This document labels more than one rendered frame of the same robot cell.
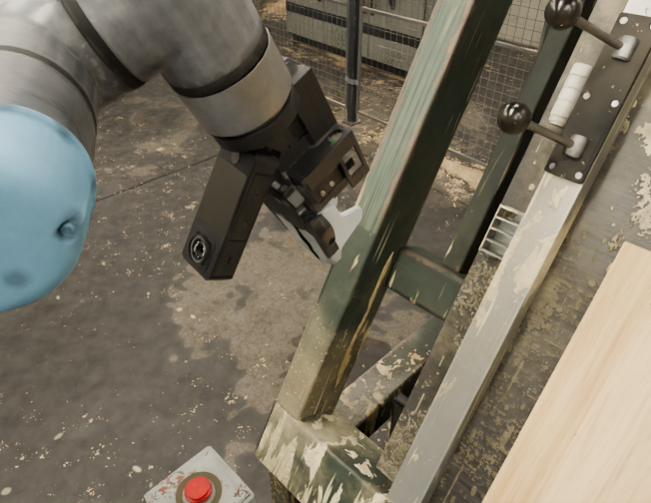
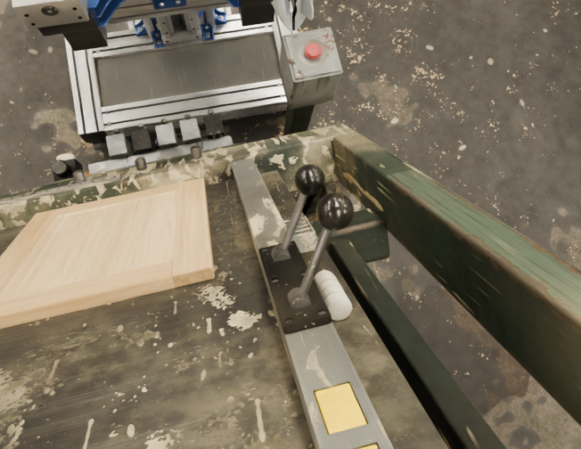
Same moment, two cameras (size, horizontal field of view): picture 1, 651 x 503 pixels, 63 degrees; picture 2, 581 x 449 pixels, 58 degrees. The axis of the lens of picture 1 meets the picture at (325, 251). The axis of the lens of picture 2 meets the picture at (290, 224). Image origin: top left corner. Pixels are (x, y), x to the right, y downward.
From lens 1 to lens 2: 0.80 m
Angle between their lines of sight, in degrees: 55
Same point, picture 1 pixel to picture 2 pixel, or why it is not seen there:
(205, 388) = (513, 224)
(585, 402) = (179, 225)
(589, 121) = (285, 266)
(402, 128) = (443, 201)
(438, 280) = not seen: hidden behind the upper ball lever
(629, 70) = (282, 295)
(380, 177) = (422, 185)
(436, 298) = not seen: hidden behind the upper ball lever
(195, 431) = (473, 199)
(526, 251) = (266, 224)
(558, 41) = (421, 363)
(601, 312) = (199, 245)
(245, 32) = not seen: outside the picture
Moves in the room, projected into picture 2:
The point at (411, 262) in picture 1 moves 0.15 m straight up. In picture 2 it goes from (365, 220) to (386, 203)
